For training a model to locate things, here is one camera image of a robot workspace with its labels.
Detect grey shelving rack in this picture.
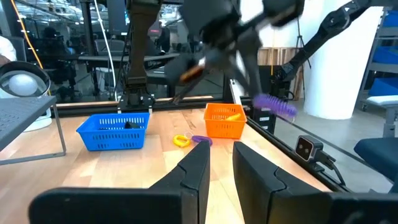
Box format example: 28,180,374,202
357,9,398,138

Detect black controller box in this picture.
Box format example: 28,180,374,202
252,107,277,134

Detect white round camera device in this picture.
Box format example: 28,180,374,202
0,60,53,132

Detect purple coil wristband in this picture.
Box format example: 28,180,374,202
252,93,299,119
190,134,214,147

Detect white round pillar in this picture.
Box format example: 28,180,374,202
303,6,385,121

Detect person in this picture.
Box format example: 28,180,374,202
0,35,18,66

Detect blue storage bin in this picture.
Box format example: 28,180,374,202
373,46,398,65
368,77,398,97

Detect yellow coil wristband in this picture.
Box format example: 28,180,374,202
172,134,192,149

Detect orange plastic basket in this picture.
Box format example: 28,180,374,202
203,103,248,140

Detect blue plastic basket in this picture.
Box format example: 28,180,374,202
75,112,151,152

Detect grey perforated metal shelf riser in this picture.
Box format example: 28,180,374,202
0,95,67,166

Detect yellow hanging cable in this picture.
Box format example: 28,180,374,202
11,0,52,97

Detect dark background desk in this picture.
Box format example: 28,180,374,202
34,52,181,70

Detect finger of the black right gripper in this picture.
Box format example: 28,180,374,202
238,30,266,101
213,49,250,93

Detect small grey depth camera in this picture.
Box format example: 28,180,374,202
294,134,325,162

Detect dark blue chair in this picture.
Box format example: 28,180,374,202
353,136,398,194

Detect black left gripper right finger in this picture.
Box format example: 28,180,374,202
232,141,333,224

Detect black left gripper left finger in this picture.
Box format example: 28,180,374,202
149,139,211,224

